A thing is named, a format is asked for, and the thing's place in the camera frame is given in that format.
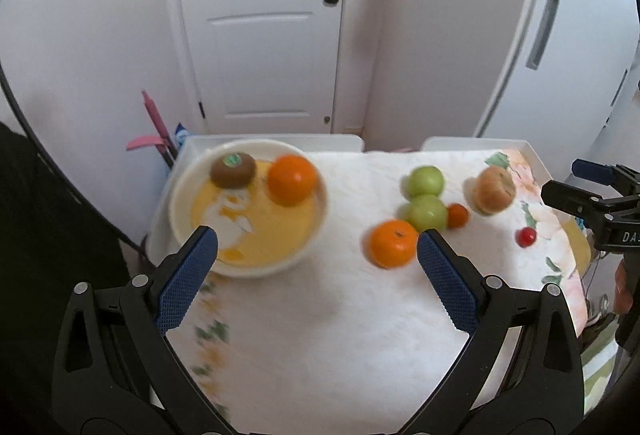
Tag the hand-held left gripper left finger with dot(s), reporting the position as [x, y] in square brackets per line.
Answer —
[187, 280]

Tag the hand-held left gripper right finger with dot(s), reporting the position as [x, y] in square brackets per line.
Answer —
[447, 280]

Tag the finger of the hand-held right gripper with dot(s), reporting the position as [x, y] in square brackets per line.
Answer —
[567, 196]
[595, 170]

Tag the red cherry tomato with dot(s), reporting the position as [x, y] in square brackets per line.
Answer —
[526, 237]

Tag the small orange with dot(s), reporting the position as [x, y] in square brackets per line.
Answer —
[458, 215]

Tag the green apple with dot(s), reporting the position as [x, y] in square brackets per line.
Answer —
[426, 214]
[425, 180]

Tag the pale peach apple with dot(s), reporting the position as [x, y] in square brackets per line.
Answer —
[494, 190]

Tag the white bowl with yellow inside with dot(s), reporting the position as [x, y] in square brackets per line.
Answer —
[280, 235]

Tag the brown kiwi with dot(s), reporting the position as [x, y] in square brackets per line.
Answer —
[232, 170]

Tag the white wardrobe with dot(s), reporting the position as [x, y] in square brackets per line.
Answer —
[575, 65]

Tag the green floral cloth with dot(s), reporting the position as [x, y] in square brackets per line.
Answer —
[597, 355]

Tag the white chair right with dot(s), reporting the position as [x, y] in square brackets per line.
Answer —
[450, 144]

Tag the white chair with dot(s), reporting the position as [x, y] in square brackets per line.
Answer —
[300, 142]
[450, 144]

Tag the floral tablecloth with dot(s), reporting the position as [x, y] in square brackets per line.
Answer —
[325, 340]

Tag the blue plastic bag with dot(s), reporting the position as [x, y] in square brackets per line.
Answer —
[181, 132]

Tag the pink broom and dustpan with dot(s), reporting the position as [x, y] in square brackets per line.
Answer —
[152, 115]

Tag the white chair left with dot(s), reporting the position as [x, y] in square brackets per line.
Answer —
[300, 142]

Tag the white panelled door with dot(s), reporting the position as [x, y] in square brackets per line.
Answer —
[260, 65]

